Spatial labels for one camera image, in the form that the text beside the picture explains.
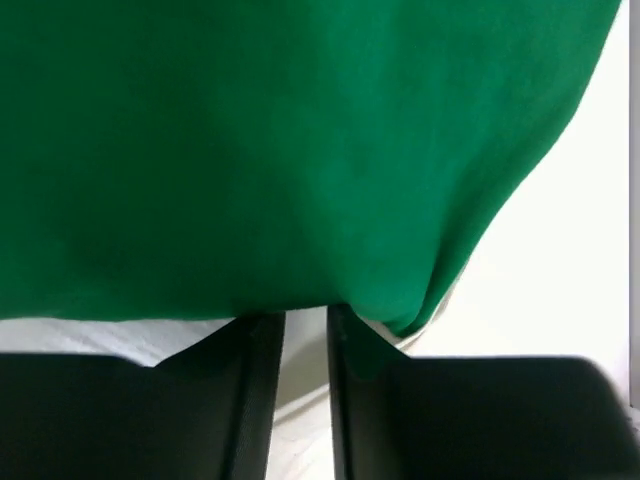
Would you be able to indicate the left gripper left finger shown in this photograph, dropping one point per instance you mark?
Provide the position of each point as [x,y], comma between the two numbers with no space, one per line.
[203,413]

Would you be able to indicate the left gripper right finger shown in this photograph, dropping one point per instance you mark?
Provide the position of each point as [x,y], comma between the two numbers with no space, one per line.
[401,417]

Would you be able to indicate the green t shirt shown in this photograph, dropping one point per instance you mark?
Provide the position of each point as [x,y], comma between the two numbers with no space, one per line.
[195,160]

